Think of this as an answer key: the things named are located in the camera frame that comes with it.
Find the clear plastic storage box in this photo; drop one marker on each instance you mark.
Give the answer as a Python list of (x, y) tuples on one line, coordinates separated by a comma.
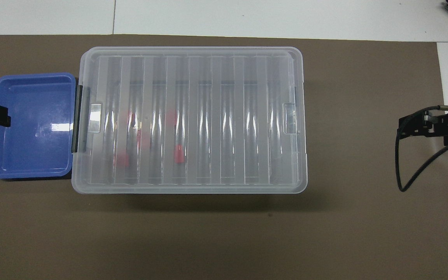
[(224, 83)]

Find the blue plastic tray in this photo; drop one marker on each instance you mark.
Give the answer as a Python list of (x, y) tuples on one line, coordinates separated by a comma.
[(33, 155)]

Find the red block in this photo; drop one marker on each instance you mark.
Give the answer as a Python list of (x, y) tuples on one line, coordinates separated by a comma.
[(122, 159), (171, 116), (179, 154), (126, 118), (143, 140)]

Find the black box latch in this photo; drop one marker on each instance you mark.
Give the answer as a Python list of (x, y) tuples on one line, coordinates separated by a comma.
[(79, 116)]

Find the brown table mat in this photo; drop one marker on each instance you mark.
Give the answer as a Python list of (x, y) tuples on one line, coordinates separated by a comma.
[(208, 241)]

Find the clear ribbed box lid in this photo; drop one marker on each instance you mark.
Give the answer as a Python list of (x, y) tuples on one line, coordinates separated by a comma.
[(216, 116)]

